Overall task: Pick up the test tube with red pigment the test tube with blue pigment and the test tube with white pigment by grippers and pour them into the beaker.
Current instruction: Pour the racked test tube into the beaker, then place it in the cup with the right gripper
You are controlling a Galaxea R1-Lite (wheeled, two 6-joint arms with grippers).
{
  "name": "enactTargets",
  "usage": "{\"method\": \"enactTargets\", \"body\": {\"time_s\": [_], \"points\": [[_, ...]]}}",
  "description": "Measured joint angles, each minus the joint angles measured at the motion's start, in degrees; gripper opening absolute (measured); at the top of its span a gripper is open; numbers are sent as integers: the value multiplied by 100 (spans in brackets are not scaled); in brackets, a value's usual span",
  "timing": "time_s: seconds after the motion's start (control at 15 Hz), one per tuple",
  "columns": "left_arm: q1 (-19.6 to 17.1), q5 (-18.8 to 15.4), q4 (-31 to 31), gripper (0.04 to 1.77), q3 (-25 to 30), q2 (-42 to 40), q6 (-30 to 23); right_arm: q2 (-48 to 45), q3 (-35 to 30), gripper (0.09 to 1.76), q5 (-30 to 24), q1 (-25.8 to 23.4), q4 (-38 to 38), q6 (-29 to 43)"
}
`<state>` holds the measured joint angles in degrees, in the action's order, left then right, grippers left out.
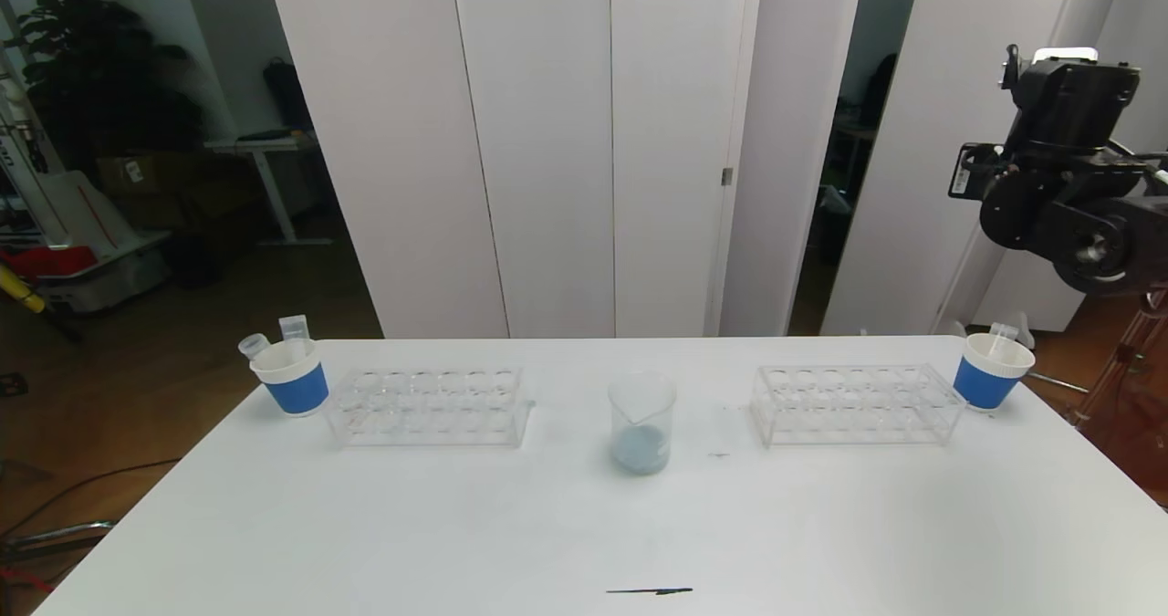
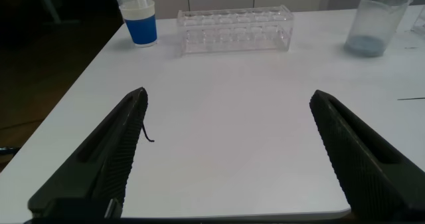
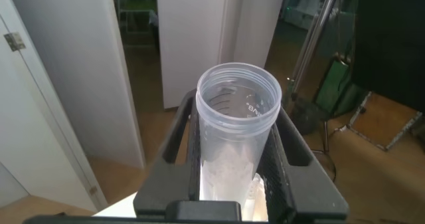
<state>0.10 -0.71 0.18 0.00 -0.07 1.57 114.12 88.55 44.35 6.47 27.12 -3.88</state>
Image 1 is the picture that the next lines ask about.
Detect clear glass beaker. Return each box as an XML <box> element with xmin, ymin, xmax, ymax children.
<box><xmin>609</xmin><ymin>371</ymin><xmax>678</xmax><ymax>476</ymax></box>

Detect clear acrylic tube rack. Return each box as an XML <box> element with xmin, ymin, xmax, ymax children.
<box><xmin>750</xmin><ymin>363</ymin><xmax>966</xmax><ymax>446</ymax></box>
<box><xmin>326</xmin><ymin>367</ymin><xmax>532</xmax><ymax>448</ymax></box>

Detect white folding partition screen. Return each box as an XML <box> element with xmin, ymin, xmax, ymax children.
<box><xmin>819</xmin><ymin>0</ymin><xmax>1168</xmax><ymax>336</ymax></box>
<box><xmin>265</xmin><ymin>0</ymin><xmax>866</xmax><ymax>340</ymax></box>

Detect blue white paper cup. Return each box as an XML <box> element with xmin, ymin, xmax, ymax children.
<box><xmin>952</xmin><ymin>333</ymin><xmax>1037</xmax><ymax>412</ymax></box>
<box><xmin>250</xmin><ymin>339</ymin><xmax>330</xmax><ymax>418</ymax></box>

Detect white standing desk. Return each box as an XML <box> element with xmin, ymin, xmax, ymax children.
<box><xmin>204</xmin><ymin>132</ymin><xmax>333</xmax><ymax>248</ymax></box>

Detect black bag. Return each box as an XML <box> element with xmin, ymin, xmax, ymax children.
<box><xmin>263</xmin><ymin>57</ymin><xmax>316</xmax><ymax>137</ymax></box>

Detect white floor object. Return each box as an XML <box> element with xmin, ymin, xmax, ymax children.
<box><xmin>949</xmin><ymin>313</ymin><xmax>1037</xmax><ymax>350</ymax></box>

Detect brown cardboard box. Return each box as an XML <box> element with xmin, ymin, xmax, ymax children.
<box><xmin>97</xmin><ymin>153</ymin><xmax>186</xmax><ymax>203</ymax></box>

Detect grey crate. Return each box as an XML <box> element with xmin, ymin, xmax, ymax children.
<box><xmin>39</xmin><ymin>231</ymin><xmax>172</xmax><ymax>314</ymax></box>

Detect white board with red line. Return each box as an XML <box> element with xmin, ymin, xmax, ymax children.
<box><xmin>33</xmin><ymin>172</ymin><xmax>136</xmax><ymax>264</ymax></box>

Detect dark green potted plant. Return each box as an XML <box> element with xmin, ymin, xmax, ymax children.
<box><xmin>0</xmin><ymin>0</ymin><xmax>207</xmax><ymax>182</ymax></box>

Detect red box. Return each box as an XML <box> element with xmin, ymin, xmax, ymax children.
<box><xmin>0</xmin><ymin>247</ymin><xmax>96</xmax><ymax>280</ymax></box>

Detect yellow tool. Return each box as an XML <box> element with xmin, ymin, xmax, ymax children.
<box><xmin>0</xmin><ymin>261</ymin><xmax>49</xmax><ymax>316</ymax></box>

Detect metal floor leg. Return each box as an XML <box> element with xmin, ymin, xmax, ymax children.
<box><xmin>0</xmin><ymin>522</ymin><xmax>118</xmax><ymax>564</ymax></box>

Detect black floor cable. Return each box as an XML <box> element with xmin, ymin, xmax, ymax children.
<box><xmin>0</xmin><ymin>458</ymin><xmax>183</xmax><ymax>539</ymax></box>

